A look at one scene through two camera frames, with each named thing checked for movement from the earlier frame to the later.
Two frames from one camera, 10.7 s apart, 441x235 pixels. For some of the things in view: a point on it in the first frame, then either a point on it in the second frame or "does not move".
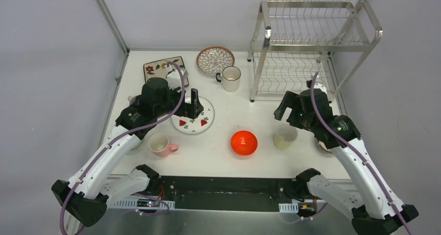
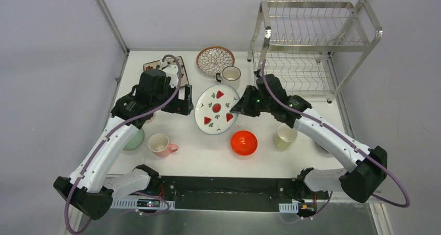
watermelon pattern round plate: (198, 125) to (212, 113)
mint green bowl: (133, 142) does not move
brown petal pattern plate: (213, 60) does not move
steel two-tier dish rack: (296, 39) does not move
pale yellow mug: (285, 136) does not move
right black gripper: (290, 100) to (243, 106)
